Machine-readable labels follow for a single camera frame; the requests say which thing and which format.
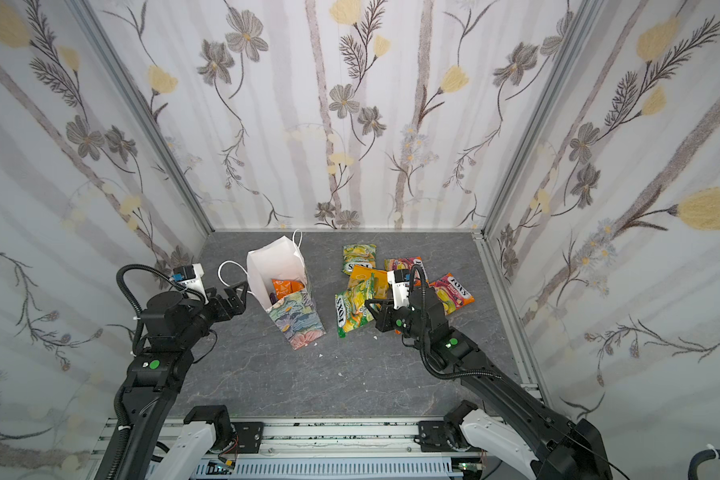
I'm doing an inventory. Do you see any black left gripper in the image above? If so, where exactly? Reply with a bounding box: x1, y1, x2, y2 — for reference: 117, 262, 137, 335
175, 279, 248, 350

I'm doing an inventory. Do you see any green Fox's candy bag front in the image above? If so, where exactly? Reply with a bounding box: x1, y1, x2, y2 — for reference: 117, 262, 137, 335
335, 282, 374, 338

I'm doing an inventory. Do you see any yellow mango snack bag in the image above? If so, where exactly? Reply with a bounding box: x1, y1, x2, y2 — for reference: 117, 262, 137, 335
348, 264, 389, 299

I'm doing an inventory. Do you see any orange snack bag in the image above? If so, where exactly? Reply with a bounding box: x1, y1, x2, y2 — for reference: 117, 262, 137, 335
272, 279, 305, 301

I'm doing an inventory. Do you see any floral paper gift bag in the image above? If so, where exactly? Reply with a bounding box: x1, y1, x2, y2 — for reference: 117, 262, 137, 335
217, 230, 326, 350

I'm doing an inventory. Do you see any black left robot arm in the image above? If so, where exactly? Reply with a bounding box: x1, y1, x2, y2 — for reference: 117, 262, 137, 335
95, 264, 249, 479

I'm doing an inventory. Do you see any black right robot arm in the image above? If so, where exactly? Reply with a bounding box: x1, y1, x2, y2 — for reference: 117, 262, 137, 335
365, 290, 613, 479

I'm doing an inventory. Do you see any Fox's fruits candy bag far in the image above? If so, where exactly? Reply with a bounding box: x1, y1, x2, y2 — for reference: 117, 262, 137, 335
384, 257, 423, 271

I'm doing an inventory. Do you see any fox's fruits candy bag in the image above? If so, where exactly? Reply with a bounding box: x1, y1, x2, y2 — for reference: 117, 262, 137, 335
384, 257, 423, 271
430, 273, 475, 315

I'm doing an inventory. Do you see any green Fox's spring tea bag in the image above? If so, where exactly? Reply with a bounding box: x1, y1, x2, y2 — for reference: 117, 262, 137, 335
342, 244, 377, 274

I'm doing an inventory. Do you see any Fox's fruits candy bag near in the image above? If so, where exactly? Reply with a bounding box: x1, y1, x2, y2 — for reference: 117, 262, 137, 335
430, 273, 475, 315

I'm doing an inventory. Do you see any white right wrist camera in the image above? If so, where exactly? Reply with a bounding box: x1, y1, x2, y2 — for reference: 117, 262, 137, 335
387, 269, 412, 309

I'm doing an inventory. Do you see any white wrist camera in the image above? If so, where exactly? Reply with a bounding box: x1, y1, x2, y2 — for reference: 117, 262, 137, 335
387, 269, 412, 309
173, 263, 208, 303

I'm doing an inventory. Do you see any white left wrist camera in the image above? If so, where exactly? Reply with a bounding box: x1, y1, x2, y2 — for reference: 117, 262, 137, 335
173, 263, 208, 303

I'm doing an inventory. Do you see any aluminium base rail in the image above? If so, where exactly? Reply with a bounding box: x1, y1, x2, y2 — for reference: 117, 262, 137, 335
89, 416, 544, 480

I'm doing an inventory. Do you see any black cable bottom right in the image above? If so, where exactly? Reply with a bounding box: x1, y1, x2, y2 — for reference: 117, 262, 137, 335
686, 443, 720, 480

